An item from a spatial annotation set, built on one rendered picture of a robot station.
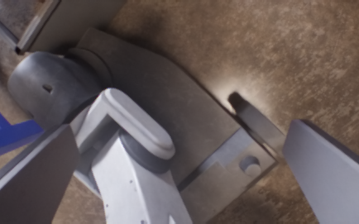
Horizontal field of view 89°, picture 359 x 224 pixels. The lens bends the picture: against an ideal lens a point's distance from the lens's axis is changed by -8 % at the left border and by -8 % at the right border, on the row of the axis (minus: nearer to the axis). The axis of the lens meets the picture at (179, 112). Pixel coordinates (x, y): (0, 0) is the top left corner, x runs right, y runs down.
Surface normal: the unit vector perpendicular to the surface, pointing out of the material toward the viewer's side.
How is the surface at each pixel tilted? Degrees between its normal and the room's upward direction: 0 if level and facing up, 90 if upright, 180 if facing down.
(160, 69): 0
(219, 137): 0
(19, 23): 0
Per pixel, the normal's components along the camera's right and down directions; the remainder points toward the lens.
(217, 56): -0.11, 0.20
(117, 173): -0.52, -0.24
